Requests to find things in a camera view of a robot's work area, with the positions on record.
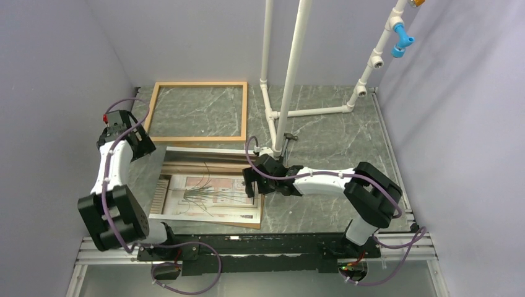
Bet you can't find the white PVC pipe structure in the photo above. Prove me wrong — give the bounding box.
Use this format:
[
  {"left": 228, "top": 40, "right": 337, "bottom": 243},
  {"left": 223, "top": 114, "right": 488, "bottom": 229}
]
[{"left": 259, "top": 1, "right": 409, "bottom": 158}]

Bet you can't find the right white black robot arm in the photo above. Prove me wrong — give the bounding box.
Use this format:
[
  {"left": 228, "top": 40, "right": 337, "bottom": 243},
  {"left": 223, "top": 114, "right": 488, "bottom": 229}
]
[{"left": 242, "top": 154, "right": 403, "bottom": 257}]

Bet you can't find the yellow pipe cap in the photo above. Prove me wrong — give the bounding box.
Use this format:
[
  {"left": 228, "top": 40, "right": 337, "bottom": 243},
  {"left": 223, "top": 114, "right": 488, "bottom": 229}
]
[{"left": 409, "top": 0, "right": 425, "bottom": 7}]

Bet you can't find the blue pipe fitting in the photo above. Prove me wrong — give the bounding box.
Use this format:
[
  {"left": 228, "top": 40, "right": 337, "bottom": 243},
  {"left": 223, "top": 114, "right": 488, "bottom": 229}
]
[{"left": 391, "top": 22, "right": 415, "bottom": 58}]

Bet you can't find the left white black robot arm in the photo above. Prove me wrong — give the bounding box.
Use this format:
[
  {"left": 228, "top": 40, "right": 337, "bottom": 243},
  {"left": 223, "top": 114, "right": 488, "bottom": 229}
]
[{"left": 77, "top": 110, "right": 178, "bottom": 260}]

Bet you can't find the wooden picture frame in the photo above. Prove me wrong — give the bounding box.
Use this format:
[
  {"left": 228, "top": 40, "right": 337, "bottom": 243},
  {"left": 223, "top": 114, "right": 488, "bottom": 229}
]
[{"left": 144, "top": 81, "right": 248, "bottom": 144}]

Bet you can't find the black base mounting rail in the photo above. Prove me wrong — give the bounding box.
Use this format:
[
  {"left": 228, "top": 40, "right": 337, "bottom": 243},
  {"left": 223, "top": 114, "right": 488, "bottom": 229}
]
[{"left": 137, "top": 232, "right": 381, "bottom": 276}]

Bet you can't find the aluminium extrusion rail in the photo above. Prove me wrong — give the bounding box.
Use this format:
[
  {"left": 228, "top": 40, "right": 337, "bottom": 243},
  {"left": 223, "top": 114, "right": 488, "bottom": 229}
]
[{"left": 66, "top": 237, "right": 138, "bottom": 297}]

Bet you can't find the brown fibreboard backing panel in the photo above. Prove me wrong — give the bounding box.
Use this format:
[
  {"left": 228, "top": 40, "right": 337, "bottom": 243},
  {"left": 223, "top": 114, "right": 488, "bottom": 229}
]
[{"left": 162, "top": 142, "right": 266, "bottom": 230}]

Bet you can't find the clear glass pane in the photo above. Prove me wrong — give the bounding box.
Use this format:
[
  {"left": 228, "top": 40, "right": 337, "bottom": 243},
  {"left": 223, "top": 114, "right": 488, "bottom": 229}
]
[{"left": 148, "top": 147, "right": 266, "bottom": 225}]

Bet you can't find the black handle hammer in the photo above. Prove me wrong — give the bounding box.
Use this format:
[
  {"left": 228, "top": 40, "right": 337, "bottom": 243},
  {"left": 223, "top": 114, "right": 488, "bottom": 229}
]
[{"left": 284, "top": 132, "right": 298, "bottom": 146}]

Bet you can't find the printed plant photo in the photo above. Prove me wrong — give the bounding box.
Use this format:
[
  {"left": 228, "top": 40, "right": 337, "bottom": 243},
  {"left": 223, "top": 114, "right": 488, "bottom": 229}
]
[{"left": 161, "top": 174, "right": 263, "bottom": 222}]

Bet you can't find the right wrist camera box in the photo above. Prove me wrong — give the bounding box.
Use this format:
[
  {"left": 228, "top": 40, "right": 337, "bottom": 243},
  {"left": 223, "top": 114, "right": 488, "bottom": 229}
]
[{"left": 253, "top": 147, "right": 274, "bottom": 157}]

